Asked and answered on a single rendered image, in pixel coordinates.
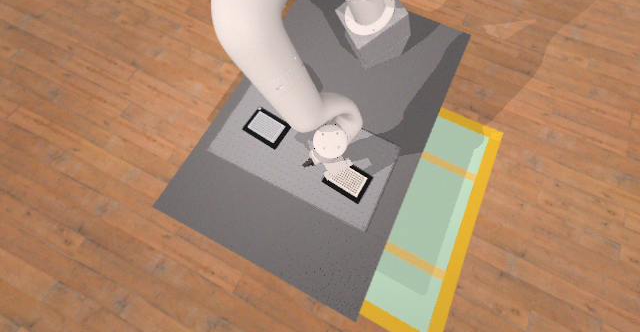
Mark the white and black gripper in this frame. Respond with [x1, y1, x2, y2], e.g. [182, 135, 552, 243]
[302, 149, 322, 167]

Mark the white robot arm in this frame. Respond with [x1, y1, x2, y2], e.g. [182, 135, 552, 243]
[211, 0, 395, 180]

